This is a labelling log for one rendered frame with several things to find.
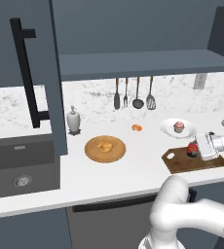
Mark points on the dark wooden cutting board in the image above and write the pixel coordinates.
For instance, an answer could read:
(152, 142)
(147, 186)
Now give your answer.
(188, 163)

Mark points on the grey wall socket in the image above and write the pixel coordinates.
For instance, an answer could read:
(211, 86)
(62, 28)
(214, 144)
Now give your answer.
(200, 81)

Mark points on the golden croissant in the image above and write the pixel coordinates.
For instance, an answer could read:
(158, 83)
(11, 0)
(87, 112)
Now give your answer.
(105, 146)

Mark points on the white soap dispenser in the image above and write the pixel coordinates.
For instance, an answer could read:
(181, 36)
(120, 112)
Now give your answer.
(73, 121)

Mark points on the round light wooden board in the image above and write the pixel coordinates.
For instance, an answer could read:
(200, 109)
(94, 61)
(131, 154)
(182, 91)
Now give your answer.
(94, 152)

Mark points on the pink frosted cupcake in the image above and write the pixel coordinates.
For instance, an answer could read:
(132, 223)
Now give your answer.
(179, 126)

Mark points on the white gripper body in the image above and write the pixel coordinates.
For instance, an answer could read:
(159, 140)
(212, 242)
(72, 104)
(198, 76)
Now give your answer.
(206, 146)

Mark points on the blue-grey base cabinet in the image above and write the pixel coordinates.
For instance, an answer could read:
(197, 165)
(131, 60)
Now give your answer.
(26, 231)
(214, 191)

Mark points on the white plate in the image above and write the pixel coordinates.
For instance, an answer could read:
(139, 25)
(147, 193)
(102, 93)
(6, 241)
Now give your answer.
(167, 129)

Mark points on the blue-grey wall cabinet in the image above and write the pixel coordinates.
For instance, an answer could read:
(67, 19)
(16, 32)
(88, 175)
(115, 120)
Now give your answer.
(133, 39)

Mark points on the grey dishwasher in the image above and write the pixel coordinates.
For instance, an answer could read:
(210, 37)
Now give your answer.
(114, 227)

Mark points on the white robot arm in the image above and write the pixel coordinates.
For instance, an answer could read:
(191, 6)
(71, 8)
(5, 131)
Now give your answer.
(195, 215)

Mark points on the open blue-grey cabinet door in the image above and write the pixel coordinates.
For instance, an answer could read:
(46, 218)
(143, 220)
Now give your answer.
(0, 42)

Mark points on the dark grey sink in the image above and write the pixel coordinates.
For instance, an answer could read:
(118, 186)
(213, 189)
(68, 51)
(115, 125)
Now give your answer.
(23, 162)

